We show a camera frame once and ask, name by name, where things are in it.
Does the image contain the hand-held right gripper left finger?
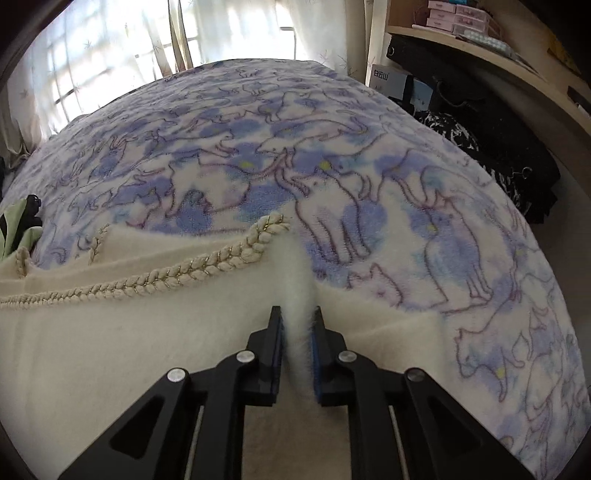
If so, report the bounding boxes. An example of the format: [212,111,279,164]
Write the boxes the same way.
[59,305,284,480]

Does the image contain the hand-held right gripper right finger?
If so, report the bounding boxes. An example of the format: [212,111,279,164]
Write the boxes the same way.
[310,306,532,480]

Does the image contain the cream garment with braided trim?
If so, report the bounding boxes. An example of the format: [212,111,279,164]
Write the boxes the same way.
[0,213,458,480]

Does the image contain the green and black cloth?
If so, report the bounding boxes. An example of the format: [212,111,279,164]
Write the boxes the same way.
[0,199,43,260]

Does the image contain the cat print blanket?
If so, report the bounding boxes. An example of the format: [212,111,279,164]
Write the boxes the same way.
[0,58,583,479]

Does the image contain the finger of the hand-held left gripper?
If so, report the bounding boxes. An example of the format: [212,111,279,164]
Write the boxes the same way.
[23,194,43,232]

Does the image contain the blister pack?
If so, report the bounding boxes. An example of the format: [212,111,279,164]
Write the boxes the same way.
[466,33,513,55]

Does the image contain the white and blue box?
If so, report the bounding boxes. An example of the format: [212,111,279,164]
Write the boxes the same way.
[369,63,415,100]

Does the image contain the sheer white curtain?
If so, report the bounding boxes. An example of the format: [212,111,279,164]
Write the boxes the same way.
[0,0,375,160]

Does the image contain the wooden shelf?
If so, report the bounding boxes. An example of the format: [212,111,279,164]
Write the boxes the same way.
[367,0,591,183]

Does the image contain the black bag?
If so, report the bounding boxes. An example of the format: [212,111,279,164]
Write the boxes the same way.
[387,34,561,224]

